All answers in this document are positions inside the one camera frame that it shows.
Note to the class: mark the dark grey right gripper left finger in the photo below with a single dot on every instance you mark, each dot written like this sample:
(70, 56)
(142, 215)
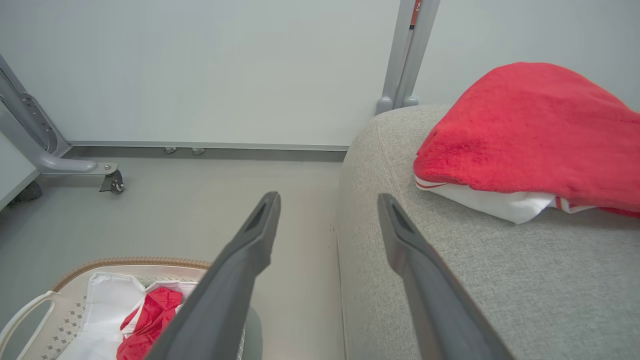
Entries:
(230, 280)

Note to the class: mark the white garment with red stripes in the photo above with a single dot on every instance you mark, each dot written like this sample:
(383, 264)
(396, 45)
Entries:
(500, 202)

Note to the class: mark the red towel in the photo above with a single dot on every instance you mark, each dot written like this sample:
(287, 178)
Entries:
(530, 135)

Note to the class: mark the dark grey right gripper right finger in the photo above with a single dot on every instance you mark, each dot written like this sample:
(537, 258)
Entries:
(430, 290)

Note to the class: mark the grey caster wheel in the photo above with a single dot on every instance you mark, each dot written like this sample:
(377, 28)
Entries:
(114, 184)

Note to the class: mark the light grey fabric sofa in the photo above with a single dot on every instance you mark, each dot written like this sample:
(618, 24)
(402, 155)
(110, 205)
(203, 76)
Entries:
(500, 280)

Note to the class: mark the white laundry basket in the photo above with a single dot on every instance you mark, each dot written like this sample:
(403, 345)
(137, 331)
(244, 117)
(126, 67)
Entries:
(55, 320)

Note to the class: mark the grey metal wheeled frame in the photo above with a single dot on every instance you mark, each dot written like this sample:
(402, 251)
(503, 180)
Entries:
(35, 130)

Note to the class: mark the grey metal partition post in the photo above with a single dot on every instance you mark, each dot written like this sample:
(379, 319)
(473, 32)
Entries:
(407, 55)

